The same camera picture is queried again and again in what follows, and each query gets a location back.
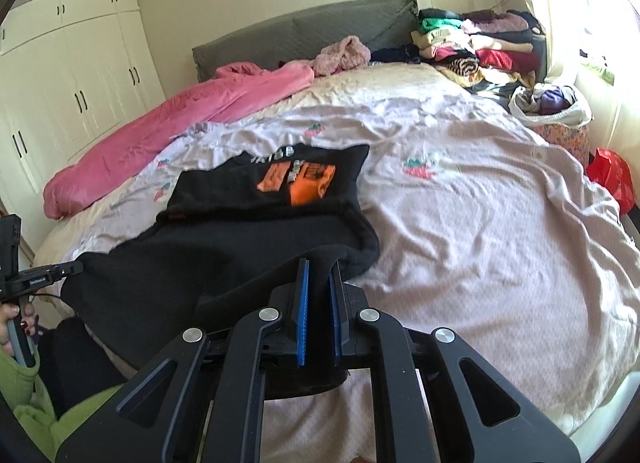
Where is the black long-sleeve shirt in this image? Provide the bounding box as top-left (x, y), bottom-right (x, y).
top-left (61, 143), bottom-right (380, 398)

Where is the pile of folded clothes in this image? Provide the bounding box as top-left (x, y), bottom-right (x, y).
top-left (410, 8), bottom-right (547, 91)

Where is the person's left hand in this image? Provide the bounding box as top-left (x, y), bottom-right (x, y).
top-left (0, 303), bottom-right (39, 352)

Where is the green fleece sleeve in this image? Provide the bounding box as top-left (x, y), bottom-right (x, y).
top-left (0, 349), bottom-right (122, 462)

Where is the pink strawberry bed sheet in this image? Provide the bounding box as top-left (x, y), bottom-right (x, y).
top-left (76, 97), bottom-right (639, 459)

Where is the pink quilt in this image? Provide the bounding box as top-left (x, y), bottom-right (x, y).
top-left (43, 62), bottom-right (314, 220)

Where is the pink fluffy garment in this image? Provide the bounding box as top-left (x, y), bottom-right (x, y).
top-left (312, 35), bottom-right (371, 77)

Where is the white wardrobe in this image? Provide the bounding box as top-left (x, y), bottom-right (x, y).
top-left (1, 0), bottom-right (165, 252)

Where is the grey padded headboard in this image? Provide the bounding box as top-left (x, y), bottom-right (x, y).
top-left (192, 0), bottom-right (419, 82)

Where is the navy blue garment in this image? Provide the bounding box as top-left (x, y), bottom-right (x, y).
top-left (371, 44), bottom-right (422, 64)

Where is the floral storage box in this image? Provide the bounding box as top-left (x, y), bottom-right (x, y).
top-left (533, 123), bottom-right (590, 169)

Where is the red plastic bag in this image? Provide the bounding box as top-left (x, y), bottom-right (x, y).
top-left (586, 148), bottom-right (636, 215)

